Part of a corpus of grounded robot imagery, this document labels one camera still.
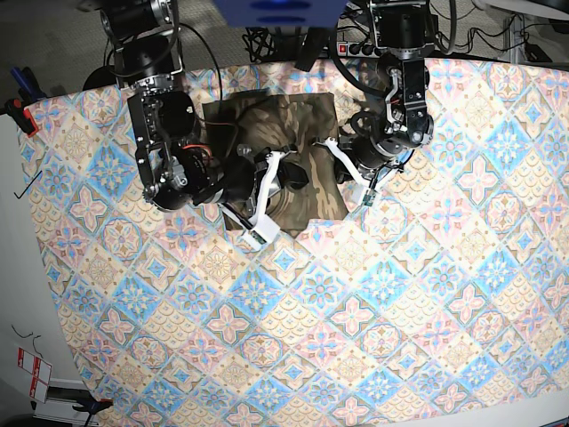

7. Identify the blue clamp upper left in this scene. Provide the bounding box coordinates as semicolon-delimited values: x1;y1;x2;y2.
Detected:
10;67;47;103

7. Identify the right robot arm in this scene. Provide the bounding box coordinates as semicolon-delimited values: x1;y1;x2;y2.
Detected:
95;1;297;249

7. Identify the red white label tag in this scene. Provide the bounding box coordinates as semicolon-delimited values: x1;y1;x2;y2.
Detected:
17;347;52;403

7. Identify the red black clamp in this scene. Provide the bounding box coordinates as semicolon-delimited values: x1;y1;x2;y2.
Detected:
4;99;38;137

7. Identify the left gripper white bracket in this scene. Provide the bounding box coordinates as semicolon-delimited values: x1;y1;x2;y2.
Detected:
279;133;414;208

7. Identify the patterned tile tablecloth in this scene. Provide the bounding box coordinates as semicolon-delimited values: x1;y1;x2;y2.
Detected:
19;60;568;426

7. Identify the blue clamp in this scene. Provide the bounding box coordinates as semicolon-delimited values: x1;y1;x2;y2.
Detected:
72;399;113;415
10;67;47;103

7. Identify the black hex key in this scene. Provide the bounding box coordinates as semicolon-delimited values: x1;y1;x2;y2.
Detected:
13;170;43;200

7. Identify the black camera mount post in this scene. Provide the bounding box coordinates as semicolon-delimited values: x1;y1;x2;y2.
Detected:
294;28;330;72

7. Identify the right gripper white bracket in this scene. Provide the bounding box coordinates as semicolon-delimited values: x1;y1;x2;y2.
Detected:
219;144;297;247

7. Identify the white power strip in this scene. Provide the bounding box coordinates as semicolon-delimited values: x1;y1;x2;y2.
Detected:
335;41;386;59

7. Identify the camouflage T-shirt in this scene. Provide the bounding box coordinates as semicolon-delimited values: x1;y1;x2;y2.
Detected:
202;92;348;237

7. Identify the blue clamp lower left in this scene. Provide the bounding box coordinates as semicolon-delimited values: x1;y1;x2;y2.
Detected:
72;399;113;415

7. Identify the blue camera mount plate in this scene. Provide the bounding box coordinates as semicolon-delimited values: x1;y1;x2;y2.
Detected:
213;0;348;28

